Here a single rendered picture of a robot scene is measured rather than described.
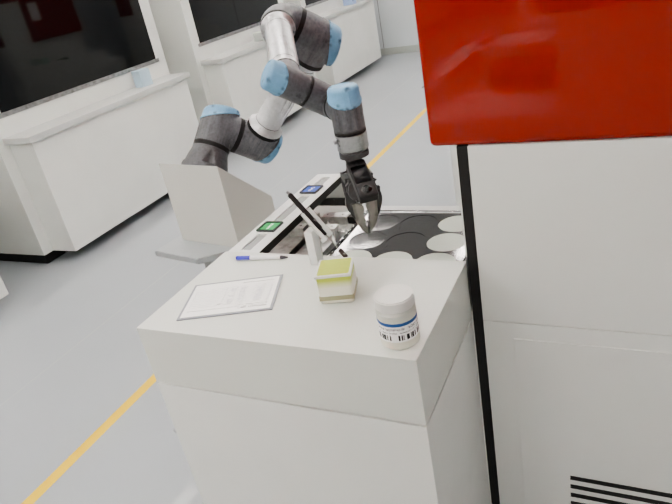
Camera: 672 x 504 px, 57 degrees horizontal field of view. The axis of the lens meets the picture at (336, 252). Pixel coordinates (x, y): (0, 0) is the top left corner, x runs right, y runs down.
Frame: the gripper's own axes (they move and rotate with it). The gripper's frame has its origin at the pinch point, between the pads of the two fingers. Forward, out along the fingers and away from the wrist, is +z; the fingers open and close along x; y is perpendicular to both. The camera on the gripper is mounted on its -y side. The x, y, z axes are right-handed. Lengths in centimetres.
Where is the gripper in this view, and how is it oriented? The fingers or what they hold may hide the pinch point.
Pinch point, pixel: (368, 229)
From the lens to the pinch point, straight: 154.2
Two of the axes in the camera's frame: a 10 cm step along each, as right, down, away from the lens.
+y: -2.0, -4.0, 9.0
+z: 1.8, 8.8, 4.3
